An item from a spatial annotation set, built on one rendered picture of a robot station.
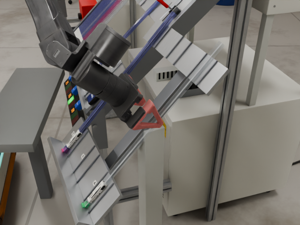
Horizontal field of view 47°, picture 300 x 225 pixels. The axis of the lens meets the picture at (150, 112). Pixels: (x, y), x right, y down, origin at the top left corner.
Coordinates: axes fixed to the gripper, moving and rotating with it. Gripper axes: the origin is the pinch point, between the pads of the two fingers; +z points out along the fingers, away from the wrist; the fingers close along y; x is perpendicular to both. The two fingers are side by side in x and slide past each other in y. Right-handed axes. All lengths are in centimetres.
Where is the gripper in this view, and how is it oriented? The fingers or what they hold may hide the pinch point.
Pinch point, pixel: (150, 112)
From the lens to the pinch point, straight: 76.5
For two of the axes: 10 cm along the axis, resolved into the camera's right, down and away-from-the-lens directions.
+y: -4.0, -5.0, 7.7
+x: -6.2, 7.6, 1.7
